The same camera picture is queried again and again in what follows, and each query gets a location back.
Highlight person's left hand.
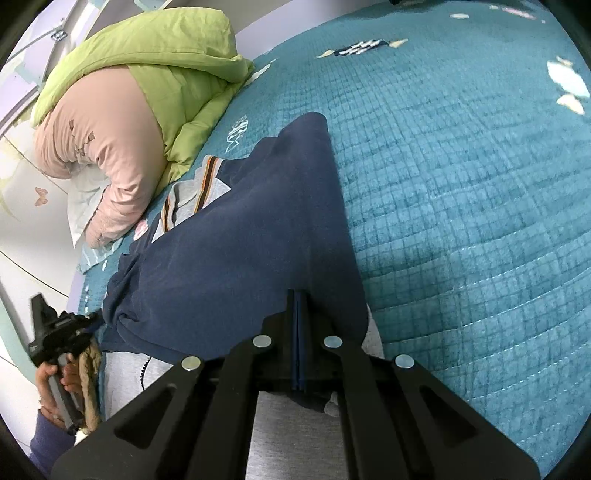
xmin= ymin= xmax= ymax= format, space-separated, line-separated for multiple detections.
xmin=36 ymin=352 xmax=88 ymax=429

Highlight white pillow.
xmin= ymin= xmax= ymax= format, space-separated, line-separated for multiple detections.
xmin=66 ymin=164 xmax=113 ymax=250

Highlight person's grey pants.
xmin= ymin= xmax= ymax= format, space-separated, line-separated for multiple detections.
xmin=102 ymin=316 xmax=385 ymax=480

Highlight tan braided rope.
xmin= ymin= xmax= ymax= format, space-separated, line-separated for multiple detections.
xmin=76 ymin=336 xmax=105 ymax=435

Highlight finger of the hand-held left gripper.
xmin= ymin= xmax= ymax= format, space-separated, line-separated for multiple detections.
xmin=76 ymin=312 xmax=103 ymax=334

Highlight navy blue garment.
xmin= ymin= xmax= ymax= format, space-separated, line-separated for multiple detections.
xmin=100 ymin=112 xmax=370 ymax=412

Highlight green and pink duvet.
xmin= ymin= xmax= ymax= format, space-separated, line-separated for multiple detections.
xmin=31 ymin=8 xmax=256 ymax=247

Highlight person's left forearm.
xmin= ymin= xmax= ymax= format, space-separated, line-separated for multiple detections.
xmin=28 ymin=410 xmax=77 ymax=478

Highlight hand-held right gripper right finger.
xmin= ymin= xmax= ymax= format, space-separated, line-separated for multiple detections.
xmin=298 ymin=291 xmax=542 ymax=480

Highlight teal quilted bedspread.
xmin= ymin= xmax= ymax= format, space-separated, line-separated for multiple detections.
xmin=76 ymin=0 xmax=591 ymax=478

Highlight white butterfly print headboard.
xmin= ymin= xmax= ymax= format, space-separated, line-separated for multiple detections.
xmin=0 ymin=121 xmax=77 ymax=296

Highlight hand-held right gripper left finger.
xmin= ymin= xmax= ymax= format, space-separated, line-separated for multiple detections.
xmin=50 ymin=290 xmax=299 ymax=480

